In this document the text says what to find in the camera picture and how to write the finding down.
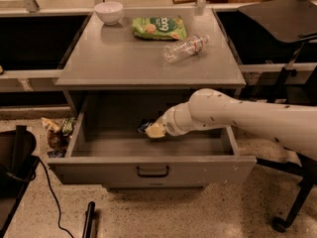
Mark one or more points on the pile of snack wrappers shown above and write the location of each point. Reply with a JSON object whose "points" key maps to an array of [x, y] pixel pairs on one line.
{"points": [[58, 135]]}

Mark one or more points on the green snack chip bag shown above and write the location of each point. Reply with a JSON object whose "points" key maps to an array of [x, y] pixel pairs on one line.
{"points": [[159, 28]]}

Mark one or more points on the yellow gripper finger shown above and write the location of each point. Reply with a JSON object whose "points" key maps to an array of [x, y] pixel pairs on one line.
{"points": [[155, 130]]}

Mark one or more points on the clear plastic water bottle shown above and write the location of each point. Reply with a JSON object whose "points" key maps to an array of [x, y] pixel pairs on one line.
{"points": [[185, 48]]}

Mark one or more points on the dark blue rxbar wrapper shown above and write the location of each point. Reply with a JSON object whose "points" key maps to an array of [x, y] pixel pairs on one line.
{"points": [[145, 123]]}

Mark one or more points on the grey metal drawer cabinet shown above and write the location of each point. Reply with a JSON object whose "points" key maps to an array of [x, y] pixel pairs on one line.
{"points": [[110, 58]]}

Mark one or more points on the black upright handle bar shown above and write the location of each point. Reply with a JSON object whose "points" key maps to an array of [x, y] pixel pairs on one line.
{"points": [[89, 229]]}

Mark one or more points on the black drawer handle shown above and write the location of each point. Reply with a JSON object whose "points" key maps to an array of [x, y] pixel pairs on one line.
{"points": [[152, 174]]}

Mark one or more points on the black office chair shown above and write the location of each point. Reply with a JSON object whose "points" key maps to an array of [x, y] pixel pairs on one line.
{"points": [[288, 21]]}

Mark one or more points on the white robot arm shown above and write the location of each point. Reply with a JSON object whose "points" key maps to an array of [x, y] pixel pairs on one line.
{"points": [[251, 116]]}

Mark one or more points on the open grey top drawer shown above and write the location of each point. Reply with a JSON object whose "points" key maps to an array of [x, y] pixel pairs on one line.
{"points": [[106, 148]]}

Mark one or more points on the wooden stick on counter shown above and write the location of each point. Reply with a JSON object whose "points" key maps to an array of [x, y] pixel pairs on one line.
{"points": [[183, 1]]}

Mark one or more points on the white ceramic bowl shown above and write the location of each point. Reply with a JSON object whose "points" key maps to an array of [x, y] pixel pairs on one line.
{"points": [[110, 12]]}

